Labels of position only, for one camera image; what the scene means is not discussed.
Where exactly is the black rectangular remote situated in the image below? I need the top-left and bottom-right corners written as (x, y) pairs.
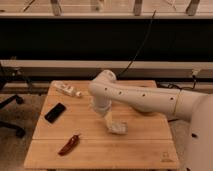
top-left (44, 103), bottom-right (66, 123)

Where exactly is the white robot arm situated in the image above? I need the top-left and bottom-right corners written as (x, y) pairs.
top-left (88, 70), bottom-right (213, 171)

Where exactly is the black floor cable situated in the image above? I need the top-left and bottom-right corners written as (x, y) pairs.
top-left (156, 73), bottom-right (198, 92)

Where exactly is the red chili pepper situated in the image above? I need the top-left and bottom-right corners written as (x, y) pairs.
top-left (58, 134), bottom-right (80, 156)

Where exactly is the white tube packet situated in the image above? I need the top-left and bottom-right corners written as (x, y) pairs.
top-left (53, 81), bottom-right (82, 98)

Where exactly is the black hanging cable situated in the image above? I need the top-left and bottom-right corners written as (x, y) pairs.
top-left (118, 9), bottom-right (157, 78)

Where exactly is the white sponge block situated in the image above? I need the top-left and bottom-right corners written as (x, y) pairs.
top-left (108, 122), bottom-right (127, 135)

